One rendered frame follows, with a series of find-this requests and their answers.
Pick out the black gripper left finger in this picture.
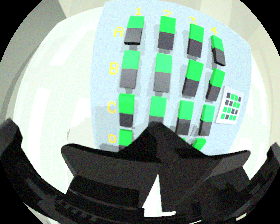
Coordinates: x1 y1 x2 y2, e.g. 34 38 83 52
60 121 161 208

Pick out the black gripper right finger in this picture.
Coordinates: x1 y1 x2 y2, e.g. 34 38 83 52
156 121 250 213

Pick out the light grey switch panel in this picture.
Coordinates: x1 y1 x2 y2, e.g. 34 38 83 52
89 0 252 156

